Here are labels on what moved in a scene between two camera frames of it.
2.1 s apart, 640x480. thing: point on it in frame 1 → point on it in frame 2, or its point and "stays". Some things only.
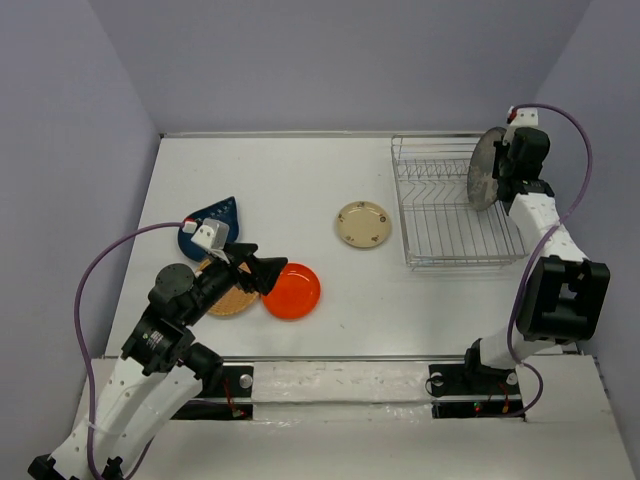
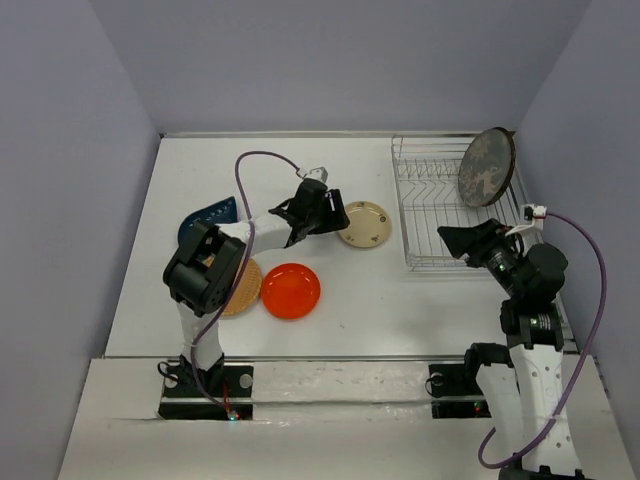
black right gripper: (503, 148) → (477, 239)
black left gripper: (265, 270) → (338, 216)
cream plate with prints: (363, 225) stays
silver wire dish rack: (441, 227) stays
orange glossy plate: (295, 294) stays
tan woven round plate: (234, 300) stays
